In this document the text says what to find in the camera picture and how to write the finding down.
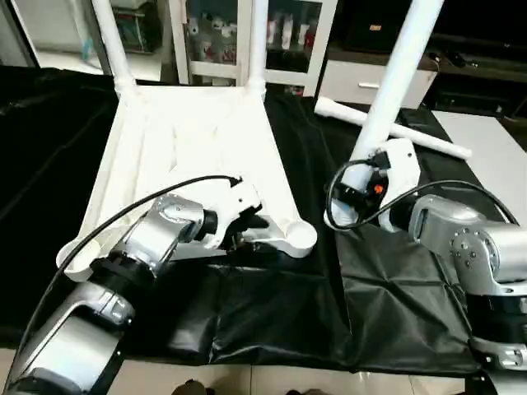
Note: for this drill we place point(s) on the white plastic children's table top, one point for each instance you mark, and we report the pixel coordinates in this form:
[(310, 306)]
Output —
[(189, 140)]

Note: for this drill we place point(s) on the white plastic table leg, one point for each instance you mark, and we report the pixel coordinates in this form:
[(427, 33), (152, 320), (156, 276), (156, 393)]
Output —
[(114, 49), (428, 141), (257, 49), (395, 90)]

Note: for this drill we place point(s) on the black plastic work mat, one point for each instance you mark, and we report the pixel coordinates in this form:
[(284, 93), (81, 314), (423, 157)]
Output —
[(272, 321)]

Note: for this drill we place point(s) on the white low drawer unit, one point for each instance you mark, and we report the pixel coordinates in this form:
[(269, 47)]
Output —
[(346, 82)]

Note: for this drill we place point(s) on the white side table board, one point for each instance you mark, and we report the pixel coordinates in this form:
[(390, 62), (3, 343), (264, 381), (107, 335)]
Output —
[(490, 160)]

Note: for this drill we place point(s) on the dark left robot foot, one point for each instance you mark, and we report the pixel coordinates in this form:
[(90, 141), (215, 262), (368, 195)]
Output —
[(191, 388)]

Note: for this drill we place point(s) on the dark robot foot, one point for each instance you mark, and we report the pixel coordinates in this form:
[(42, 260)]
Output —
[(191, 388), (303, 392)]

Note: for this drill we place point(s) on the black box with yellow label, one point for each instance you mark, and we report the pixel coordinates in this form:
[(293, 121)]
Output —
[(375, 27)]

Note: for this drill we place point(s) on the dark right robot foot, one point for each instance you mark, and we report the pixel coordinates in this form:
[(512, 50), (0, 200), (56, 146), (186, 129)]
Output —
[(303, 392)]

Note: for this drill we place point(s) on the white glass door cabinet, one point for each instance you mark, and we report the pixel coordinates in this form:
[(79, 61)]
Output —
[(214, 37)]

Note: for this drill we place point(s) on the teal plastic object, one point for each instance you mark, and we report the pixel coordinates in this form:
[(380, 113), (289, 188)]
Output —
[(86, 45)]

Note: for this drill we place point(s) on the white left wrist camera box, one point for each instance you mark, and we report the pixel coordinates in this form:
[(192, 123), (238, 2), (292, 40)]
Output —
[(239, 202)]

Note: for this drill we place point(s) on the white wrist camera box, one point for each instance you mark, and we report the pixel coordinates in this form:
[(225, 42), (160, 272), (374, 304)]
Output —
[(399, 169), (239, 202)]

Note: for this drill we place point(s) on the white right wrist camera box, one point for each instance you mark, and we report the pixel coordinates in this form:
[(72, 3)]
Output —
[(399, 169)]

